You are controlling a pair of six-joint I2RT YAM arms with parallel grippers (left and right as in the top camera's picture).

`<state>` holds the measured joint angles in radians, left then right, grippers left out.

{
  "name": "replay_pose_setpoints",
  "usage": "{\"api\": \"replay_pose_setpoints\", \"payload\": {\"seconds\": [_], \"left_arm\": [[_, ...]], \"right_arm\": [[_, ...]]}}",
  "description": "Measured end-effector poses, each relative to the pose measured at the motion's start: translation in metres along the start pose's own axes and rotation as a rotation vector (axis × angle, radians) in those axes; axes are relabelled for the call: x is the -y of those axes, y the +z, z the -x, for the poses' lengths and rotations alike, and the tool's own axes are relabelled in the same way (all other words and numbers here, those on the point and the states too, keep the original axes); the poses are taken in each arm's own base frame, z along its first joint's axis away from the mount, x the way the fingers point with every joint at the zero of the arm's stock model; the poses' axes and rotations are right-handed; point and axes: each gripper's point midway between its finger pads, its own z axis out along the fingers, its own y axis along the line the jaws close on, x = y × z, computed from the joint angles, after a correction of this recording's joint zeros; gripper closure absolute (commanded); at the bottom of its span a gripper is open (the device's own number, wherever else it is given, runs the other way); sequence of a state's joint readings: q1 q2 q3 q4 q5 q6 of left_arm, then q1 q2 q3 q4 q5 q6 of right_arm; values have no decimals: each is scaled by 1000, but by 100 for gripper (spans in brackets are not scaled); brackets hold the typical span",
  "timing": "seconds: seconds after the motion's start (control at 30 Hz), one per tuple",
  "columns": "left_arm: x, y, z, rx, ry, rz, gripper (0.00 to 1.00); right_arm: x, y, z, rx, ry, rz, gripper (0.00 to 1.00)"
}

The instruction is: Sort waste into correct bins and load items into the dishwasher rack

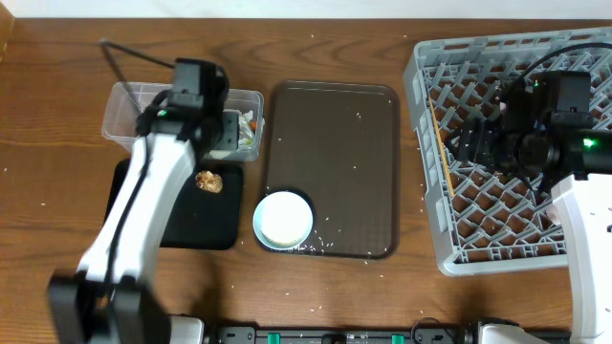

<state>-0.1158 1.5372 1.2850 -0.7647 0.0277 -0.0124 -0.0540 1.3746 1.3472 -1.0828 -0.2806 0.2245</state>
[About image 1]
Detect white napkin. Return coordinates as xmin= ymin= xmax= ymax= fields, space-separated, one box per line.
xmin=238 ymin=111 xmax=254 ymax=146

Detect brown food scrap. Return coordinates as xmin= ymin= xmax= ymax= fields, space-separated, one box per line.
xmin=195 ymin=170 xmax=223 ymax=194

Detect wooden chopstick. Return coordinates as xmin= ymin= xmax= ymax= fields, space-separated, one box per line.
xmin=427 ymin=96 xmax=455 ymax=200

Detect light blue rice bowl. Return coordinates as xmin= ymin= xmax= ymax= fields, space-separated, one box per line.
xmin=252 ymin=190 xmax=315 ymax=251

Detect pile of white rice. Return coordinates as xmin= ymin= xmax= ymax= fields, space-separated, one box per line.
xmin=260 ymin=193 xmax=311 ymax=247

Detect pink and white cup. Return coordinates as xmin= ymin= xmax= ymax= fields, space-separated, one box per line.
xmin=546 ymin=205 xmax=560 ymax=226

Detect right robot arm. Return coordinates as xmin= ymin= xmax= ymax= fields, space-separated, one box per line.
xmin=444 ymin=71 xmax=611 ymax=343

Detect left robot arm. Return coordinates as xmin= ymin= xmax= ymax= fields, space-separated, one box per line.
xmin=47 ymin=58 xmax=230 ymax=343

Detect grey dishwasher rack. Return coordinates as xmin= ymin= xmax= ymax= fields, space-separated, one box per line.
xmin=403 ymin=27 xmax=611 ymax=276

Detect black plastic bin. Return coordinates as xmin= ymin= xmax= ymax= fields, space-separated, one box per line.
xmin=103 ymin=159 xmax=245 ymax=251

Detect clear plastic bin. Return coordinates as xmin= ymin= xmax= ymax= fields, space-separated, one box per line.
xmin=101 ymin=83 xmax=265 ymax=161

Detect dark brown serving tray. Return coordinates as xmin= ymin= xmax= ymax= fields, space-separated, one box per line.
xmin=261 ymin=80 xmax=400 ymax=260

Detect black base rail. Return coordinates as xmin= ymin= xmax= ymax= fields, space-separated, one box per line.
xmin=204 ymin=326 xmax=459 ymax=344

